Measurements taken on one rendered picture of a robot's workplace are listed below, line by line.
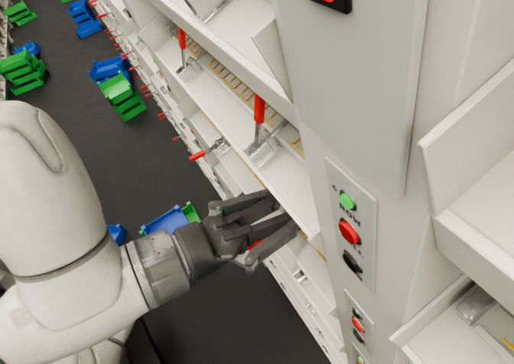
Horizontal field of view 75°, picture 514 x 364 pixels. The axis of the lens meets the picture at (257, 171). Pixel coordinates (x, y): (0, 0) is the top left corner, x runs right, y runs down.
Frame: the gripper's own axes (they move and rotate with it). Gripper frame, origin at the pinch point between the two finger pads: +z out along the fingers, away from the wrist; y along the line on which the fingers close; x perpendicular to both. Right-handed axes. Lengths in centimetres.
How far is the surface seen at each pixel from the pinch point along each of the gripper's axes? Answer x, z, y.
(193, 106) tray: 5.3, -1.4, 45.5
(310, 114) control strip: -29.3, -14.5, -17.2
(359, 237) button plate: -21.6, -12.4, -20.3
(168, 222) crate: 90, -10, 90
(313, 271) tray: 8.0, -2.7, -7.1
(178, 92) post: 0.7, -4.4, 45.8
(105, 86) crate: 83, -8, 246
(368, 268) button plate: -18.3, -11.4, -21.0
